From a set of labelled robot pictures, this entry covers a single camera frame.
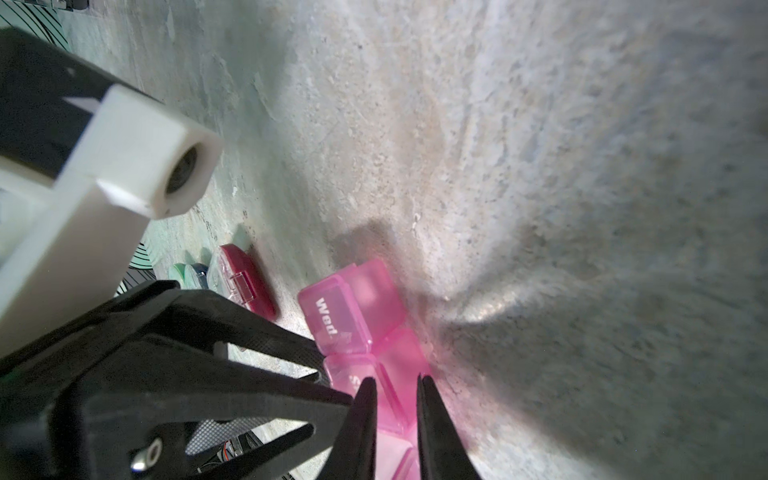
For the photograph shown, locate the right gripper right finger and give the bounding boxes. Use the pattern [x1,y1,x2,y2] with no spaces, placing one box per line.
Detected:
[417,375,481,480]

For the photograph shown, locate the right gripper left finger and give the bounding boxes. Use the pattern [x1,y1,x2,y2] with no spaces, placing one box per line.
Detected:
[316,377,378,480]

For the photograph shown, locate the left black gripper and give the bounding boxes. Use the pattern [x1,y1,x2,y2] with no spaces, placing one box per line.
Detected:
[1,335,352,479]

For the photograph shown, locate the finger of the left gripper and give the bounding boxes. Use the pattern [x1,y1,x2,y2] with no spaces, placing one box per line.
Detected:
[96,280,329,384]

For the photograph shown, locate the round dark blue pillbox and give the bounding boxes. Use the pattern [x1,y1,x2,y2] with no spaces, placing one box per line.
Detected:
[183,263,208,290]

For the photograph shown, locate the dark pink square pillbox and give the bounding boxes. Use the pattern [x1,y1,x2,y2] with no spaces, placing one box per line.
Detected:
[208,244,278,321]

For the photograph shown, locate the light pink square pillbox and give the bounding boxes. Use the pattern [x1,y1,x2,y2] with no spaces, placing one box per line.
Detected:
[298,259,430,479]

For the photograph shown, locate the round green pillbox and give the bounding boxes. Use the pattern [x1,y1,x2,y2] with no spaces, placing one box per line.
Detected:
[168,263,186,289]

